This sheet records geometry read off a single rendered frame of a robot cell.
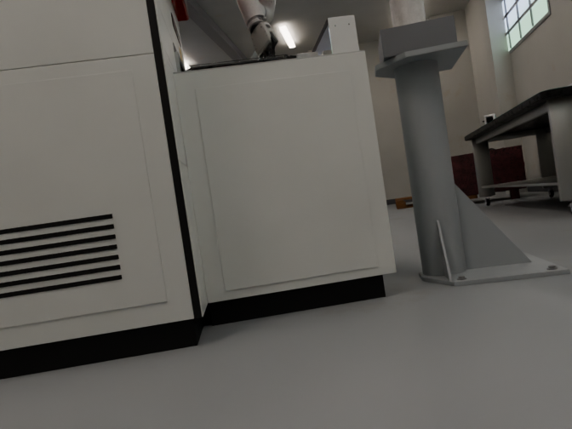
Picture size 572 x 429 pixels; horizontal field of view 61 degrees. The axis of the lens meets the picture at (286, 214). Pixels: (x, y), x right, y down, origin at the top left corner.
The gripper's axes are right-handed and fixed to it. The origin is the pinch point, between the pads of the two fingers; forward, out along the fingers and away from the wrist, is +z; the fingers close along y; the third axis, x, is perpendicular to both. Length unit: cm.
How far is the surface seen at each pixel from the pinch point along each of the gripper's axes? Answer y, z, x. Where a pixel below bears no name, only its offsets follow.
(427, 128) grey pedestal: -30, 51, -29
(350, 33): -34.4, 15.6, -3.4
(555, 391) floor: -72, 125, 49
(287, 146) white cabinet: -12, 46, 23
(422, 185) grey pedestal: -20, 68, -27
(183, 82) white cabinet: -4, 17, 47
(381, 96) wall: 455, -332, -792
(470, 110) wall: 306, -197, -832
